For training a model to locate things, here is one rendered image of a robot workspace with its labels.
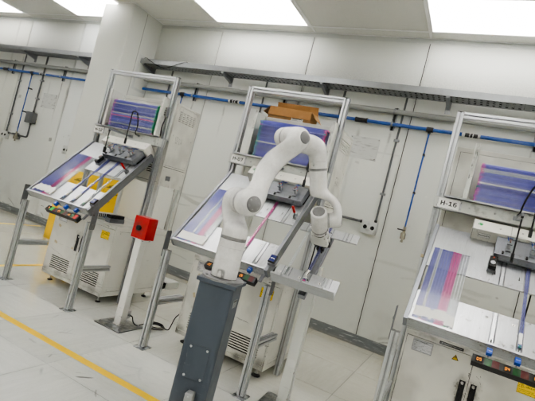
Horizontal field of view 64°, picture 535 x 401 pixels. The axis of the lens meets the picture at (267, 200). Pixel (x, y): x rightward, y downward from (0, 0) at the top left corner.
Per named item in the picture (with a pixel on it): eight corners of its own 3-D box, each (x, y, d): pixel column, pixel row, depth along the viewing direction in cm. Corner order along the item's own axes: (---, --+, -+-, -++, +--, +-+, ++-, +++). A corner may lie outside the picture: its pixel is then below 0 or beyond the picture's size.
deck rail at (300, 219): (268, 278, 242) (267, 270, 238) (265, 277, 243) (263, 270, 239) (318, 198, 285) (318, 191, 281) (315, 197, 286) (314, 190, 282)
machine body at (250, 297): (259, 381, 265) (284, 285, 266) (172, 340, 296) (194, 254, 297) (297, 359, 324) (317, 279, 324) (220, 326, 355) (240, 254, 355)
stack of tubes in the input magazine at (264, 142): (317, 168, 281) (327, 128, 281) (251, 154, 303) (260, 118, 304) (322, 171, 292) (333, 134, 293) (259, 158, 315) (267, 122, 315)
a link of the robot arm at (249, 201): (239, 217, 200) (255, 223, 186) (221, 202, 194) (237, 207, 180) (299, 138, 212) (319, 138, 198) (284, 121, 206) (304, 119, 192)
